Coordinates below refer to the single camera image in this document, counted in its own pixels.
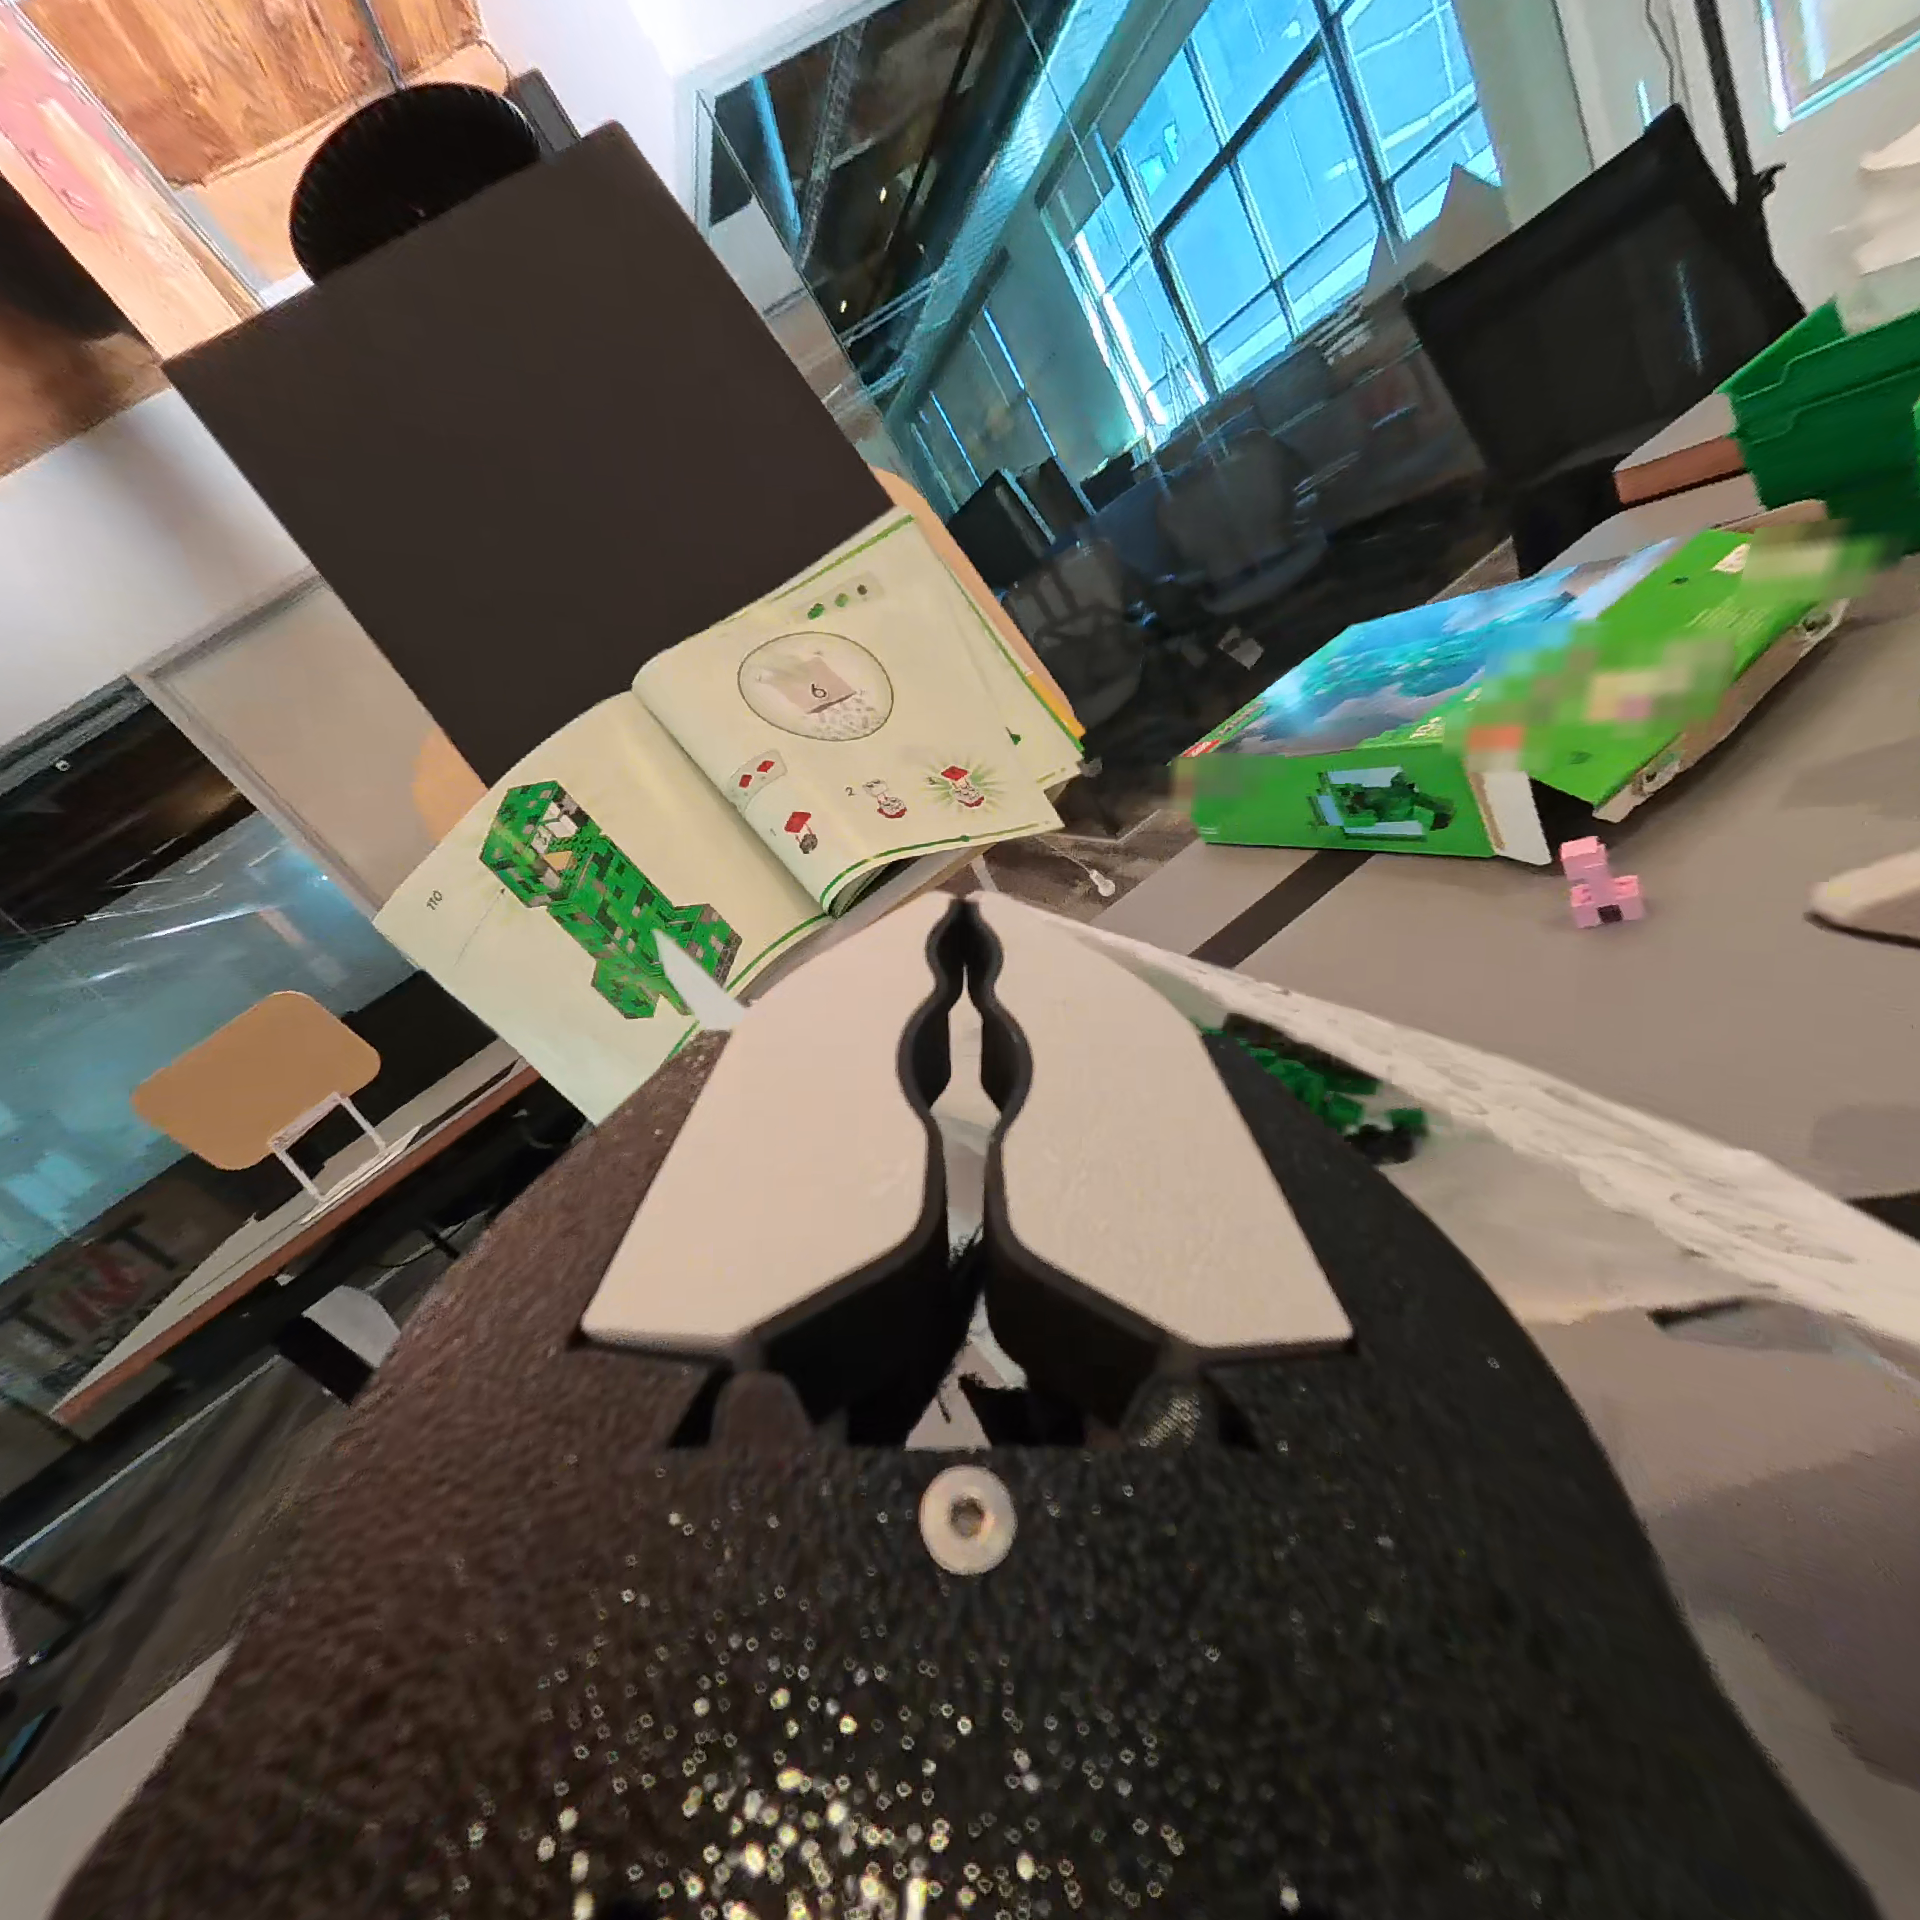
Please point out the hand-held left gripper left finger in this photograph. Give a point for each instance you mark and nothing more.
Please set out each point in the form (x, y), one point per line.
(751, 1175)

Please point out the dark partition panel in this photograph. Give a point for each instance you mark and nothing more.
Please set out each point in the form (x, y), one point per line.
(526, 450)

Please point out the black round ribbed object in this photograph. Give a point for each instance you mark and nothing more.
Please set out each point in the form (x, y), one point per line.
(404, 165)

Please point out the green lego bricks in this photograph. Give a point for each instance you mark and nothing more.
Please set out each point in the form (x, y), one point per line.
(1321, 1085)

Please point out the stack of green plastic bins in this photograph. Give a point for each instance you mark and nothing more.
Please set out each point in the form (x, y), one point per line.
(1831, 403)

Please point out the green lego box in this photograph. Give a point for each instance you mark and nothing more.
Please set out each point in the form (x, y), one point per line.
(1346, 673)

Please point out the empty wooden book stand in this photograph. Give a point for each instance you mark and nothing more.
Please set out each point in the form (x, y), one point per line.
(257, 1077)

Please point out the pink lego pig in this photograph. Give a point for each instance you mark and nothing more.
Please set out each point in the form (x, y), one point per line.
(1590, 891)

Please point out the wooden edged office desk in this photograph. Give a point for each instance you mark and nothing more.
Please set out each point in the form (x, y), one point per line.
(300, 1245)

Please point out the open lego instruction booklet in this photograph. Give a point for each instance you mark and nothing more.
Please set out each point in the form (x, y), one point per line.
(600, 840)

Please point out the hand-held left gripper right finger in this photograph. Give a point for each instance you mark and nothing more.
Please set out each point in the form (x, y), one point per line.
(1155, 1187)

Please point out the row of black office chairs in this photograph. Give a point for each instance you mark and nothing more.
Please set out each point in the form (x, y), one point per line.
(1199, 529)

